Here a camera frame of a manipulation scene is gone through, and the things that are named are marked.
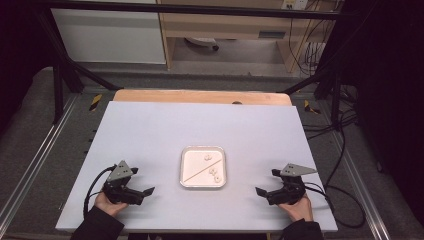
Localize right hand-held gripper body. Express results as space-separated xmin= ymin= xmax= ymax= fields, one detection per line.
xmin=270 ymin=162 xmax=318 ymax=206

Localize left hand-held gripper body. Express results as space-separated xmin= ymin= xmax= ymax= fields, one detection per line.
xmin=102 ymin=160 xmax=139 ymax=205

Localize square metal tray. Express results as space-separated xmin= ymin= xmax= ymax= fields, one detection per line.
xmin=179 ymin=145 xmax=227 ymax=190

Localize thin wooden skewer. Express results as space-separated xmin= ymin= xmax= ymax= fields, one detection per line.
xmin=183 ymin=158 xmax=223 ymax=183

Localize person's left hand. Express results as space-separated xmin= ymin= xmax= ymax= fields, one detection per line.
xmin=94 ymin=192 xmax=129 ymax=218

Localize person's right hand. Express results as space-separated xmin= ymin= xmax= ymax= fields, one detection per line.
xmin=278 ymin=195 xmax=314 ymax=222

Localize yellow black floor tape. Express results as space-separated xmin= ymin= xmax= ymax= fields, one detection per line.
xmin=88 ymin=93 xmax=103 ymax=112
xmin=303 ymin=99 xmax=321 ymax=115

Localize wooden table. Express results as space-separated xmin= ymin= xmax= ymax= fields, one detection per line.
xmin=112 ymin=88 xmax=293 ymax=107

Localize dark curtain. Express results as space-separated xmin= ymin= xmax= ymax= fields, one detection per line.
xmin=341 ymin=0 xmax=424 ymax=228
xmin=0 ymin=0 xmax=56 ymax=136

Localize white cabinet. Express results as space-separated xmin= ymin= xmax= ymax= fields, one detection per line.
xmin=50 ymin=7 xmax=167 ymax=65

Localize white chair base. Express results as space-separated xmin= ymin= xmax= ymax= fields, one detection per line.
xmin=184 ymin=36 xmax=221 ymax=52

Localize light wooden desk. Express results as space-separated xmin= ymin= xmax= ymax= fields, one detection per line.
xmin=155 ymin=0 xmax=338 ymax=73

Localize white power strip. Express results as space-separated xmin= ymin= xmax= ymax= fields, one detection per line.
xmin=281 ymin=0 xmax=310 ymax=11

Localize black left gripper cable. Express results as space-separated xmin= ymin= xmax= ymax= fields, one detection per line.
xmin=83 ymin=165 xmax=117 ymax=218

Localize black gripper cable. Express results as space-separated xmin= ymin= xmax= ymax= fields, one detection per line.
xmin=302 ymin=181 xmax=366 ymax=230
xmin=83 ymin=165 xmax=117 ymax=218

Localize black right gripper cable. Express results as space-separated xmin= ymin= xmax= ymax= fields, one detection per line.
xmin=302 ymin=181 xmax=366 ymax=230

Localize aluminium floor rail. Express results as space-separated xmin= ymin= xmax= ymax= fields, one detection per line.
xmin=0 ymin=94 xmax=80 ymax=228
xmin=329 ymin=131 xmax=392 ymax=240

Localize black floor cables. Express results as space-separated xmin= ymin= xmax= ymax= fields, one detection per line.
xmin=301 ymin=84 xmax=359 ymax=188

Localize bundle of black cables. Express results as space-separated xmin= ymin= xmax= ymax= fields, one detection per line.
xmin=287 ymin=0 xmax=336 ymax=78

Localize black metal frame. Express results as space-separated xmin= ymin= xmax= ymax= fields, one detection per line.
xmin=33 ymin=0 xmax=345 ymax=125

